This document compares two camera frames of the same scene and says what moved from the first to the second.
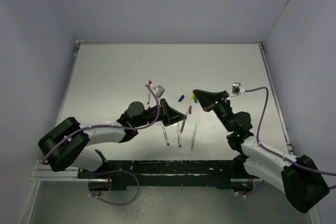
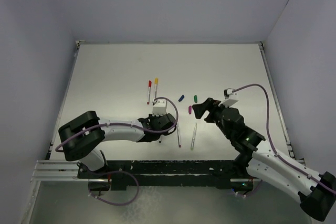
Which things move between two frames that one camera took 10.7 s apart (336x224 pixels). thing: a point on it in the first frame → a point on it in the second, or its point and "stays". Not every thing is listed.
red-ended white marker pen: (148, 99) stays
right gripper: (208, 99) → (211, 105)
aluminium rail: (42, 172) stays
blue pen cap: (181, 98) stays
